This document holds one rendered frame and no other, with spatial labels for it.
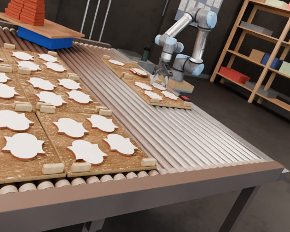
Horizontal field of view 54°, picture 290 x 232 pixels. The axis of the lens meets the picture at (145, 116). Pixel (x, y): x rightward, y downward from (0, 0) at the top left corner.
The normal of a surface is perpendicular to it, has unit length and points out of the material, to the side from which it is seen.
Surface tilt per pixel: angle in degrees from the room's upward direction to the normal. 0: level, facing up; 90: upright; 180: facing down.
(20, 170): 0
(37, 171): 0
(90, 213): 90
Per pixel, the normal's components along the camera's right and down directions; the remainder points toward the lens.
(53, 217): 0.52, 0.48
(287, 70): -0.74, 0.01
